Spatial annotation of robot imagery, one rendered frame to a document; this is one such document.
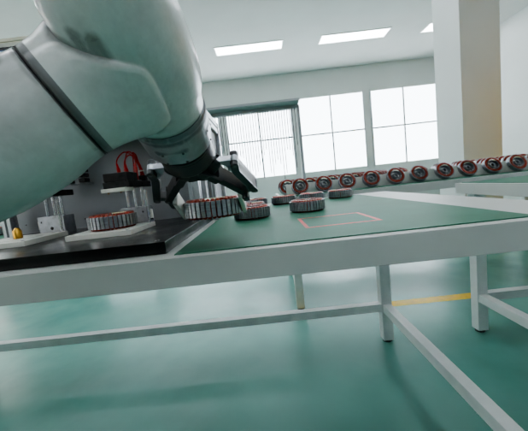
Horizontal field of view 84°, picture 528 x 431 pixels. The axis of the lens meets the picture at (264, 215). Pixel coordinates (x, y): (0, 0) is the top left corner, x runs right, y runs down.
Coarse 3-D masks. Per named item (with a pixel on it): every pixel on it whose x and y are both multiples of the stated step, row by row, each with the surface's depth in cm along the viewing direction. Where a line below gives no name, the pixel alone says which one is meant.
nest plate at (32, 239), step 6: (30, 234) 81; (36, 234) 79; (42, 234) 77; (48, 234) 75; (54, 234) 76; (60, 234) 78; (66, 234) 80; (0, 240) 73; (6, 240) 72; (12, 240) 70; (18, 240) 68; (24, 240) 67; (30, 240) 68; (36, 240) 70; (42, 240) 72; (0, 246) 66; (6, 246) 66; (12, 246) 66; (18, 246) 66
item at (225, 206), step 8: (192, 200) 54; (200, 200) 53; (208, 200) 52; (216, 200) 52; (224, 200) 53; (232, 200) 54; (184, 208) 55; (192, 208) 53; (200, 208) 53; (208, 208) 52; (216, 208) 53; (224, 208) 53; (232, 208) 54; (240, 208) 56; (192, 216) 53; (200, 216) 52; (208, 216) 52; (216, 216) 53; (224, 216) 53
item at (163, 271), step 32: (384, 192) 136; (480, 224) 48; (512, 224) 47; (160, 256) 50; (192, 256) 48; (224, 256) 48; (256, 256) 48; (288, 256) 48; (320, 256) 48; (352, 256) 48; (384, 256) 48; (416, 256) 48; (448, 256) 48; (0, 288) 48; (32, 288) 48; (64, 288) 48; (96, 288) 48; (128, 288) 48; (160, 288) 48
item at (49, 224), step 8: (48, 216) 85; (56, 216) 85; (64, 216) 86; (72, 216) 89; (40, 224) 85; (48, 224) 85; (56, 224) 85; (64, 224) 85; (72, 224) 89; (40, 232) 86; (48, 232) 86
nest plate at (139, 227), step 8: (136, 224) 77; (144, 224) 74; (152, 224) 79; (88, 232) 70; (96, 232) 68; (104, 232) 66; (112, 232) 66; (120, 232) 66; (128, 232) 66; (136, 232) 69; (72, 240) 66
